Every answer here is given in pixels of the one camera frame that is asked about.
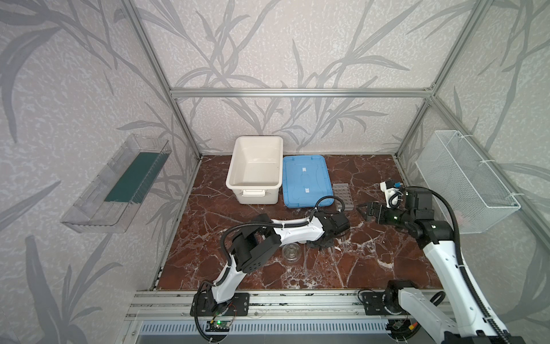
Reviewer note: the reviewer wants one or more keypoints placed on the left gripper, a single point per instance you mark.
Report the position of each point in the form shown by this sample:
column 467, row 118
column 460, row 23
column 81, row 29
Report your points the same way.
column 326, row 240

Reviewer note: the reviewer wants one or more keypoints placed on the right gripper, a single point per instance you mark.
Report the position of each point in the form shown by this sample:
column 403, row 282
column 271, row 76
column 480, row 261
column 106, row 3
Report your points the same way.
column 379, row 214

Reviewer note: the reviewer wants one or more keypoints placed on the clear test tube rack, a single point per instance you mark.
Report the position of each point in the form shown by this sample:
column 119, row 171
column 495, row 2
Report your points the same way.
column 342, row 191

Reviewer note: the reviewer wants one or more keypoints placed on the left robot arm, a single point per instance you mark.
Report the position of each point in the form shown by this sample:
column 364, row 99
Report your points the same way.
column 249, row 246

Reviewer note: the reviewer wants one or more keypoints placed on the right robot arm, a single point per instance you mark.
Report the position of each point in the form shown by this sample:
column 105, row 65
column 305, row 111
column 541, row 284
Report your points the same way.
column 430, row 220

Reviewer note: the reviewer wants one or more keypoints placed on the clear glass flask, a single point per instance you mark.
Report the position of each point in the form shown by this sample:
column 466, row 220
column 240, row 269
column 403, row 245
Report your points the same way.
column 292, row 253

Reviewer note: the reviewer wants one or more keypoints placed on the blue plastic bin lid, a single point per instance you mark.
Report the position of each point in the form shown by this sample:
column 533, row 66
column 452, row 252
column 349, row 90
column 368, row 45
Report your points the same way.
column 305, row 181

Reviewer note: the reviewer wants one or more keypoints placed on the white plastic storage bin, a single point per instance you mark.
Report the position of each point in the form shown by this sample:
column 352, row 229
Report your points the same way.
column 256, row 168

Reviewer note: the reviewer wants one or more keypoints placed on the green circuit board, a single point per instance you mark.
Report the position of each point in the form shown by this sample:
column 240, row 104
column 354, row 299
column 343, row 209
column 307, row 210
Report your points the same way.
column 218, row 326

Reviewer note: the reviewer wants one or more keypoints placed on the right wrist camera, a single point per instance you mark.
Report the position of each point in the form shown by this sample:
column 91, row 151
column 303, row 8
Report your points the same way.
column 390, row 191

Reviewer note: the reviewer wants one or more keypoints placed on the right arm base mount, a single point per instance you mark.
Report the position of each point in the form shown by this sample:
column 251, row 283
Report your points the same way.
column 374, row 303

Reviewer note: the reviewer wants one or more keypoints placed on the white wire mesh basket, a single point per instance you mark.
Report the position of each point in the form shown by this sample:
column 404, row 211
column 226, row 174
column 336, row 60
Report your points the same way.
column 451, row 166

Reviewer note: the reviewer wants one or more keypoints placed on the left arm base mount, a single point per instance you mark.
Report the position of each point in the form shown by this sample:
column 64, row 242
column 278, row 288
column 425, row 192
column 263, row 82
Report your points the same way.
column 204, row 305

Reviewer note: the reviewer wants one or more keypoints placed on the clear acrylic wall shelf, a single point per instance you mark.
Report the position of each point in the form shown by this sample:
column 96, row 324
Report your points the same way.
column 112, row 200

